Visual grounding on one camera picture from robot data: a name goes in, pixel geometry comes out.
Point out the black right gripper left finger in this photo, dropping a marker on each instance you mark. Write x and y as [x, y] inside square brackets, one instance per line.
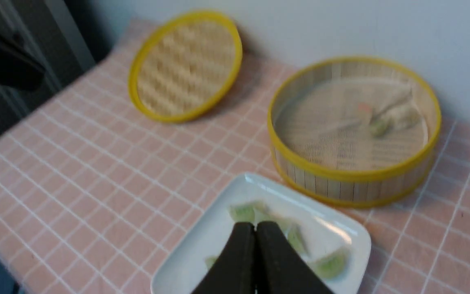
[232, 272]

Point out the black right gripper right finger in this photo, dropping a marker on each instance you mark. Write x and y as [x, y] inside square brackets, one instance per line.
[280, 269]

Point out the green dumpling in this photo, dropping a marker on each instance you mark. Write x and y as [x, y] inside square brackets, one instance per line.
[380, 127]
[331, 265]

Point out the small green dumpling plate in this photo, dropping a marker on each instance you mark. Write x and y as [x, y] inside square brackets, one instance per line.
[296, 240]

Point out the green dumpling on plate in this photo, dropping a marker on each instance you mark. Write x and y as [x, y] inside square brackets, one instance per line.
[331, 265]

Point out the white square plate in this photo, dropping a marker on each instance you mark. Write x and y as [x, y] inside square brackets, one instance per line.
[322, 228]

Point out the green dumpling plate top left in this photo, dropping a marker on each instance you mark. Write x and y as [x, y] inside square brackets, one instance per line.
[253, 212]

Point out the white mesh steamer liner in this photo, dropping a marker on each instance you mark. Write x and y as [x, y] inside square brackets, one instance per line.
[321, 125]

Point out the bamboo steamer basket yellow rim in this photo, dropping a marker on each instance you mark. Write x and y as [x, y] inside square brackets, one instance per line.
[355, 189]

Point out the pink dumpling in steamer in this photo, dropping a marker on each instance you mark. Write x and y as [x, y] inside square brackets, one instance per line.
[365, 112]

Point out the pale dumpling in steamer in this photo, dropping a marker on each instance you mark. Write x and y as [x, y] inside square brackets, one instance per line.
[402, 116]

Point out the bamboo steamer lid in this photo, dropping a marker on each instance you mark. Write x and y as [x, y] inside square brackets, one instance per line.
[186, 66]

